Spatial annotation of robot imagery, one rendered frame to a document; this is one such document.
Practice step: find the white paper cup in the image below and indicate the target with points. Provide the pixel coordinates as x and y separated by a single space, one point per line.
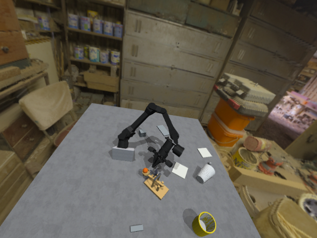
205 173

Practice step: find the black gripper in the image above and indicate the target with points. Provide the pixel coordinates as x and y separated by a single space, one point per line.
162 154

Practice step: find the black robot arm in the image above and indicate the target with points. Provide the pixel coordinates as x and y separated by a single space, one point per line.
151 109

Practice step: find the yellow cup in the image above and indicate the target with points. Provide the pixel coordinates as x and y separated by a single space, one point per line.
204 224

